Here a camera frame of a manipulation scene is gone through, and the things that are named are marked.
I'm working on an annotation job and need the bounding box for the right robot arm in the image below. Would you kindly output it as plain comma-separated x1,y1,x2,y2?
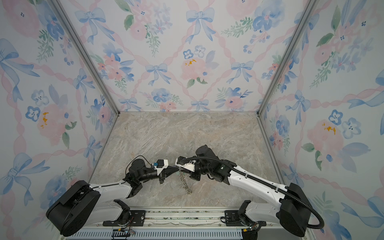
176,145,313,237

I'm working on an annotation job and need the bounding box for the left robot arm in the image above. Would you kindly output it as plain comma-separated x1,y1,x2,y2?
46,158,179,237

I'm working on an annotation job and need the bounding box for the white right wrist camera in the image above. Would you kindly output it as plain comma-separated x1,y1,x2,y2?
175,156,197,166

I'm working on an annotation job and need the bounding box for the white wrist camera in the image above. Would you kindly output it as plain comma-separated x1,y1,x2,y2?
175,156,197,166
152,160,169,176

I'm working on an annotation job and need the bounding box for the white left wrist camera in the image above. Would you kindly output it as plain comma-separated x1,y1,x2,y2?
152,160,169,176

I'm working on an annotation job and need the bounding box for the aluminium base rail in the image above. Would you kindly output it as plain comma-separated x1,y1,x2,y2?
69,207,298,240

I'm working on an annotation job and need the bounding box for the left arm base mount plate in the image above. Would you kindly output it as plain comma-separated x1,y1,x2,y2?
103,200,147,227

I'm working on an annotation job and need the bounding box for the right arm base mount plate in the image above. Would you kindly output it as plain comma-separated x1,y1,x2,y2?
220,200,267,228

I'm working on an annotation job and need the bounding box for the aluminium corner post left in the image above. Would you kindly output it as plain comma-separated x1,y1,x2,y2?
48,1,120,116

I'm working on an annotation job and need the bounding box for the aluminium corner post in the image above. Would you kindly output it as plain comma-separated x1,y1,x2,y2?
48,1,120,116
257,0,318,118

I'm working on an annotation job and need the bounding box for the aluminium corner post right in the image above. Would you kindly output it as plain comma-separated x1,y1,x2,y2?
257,0,318,118

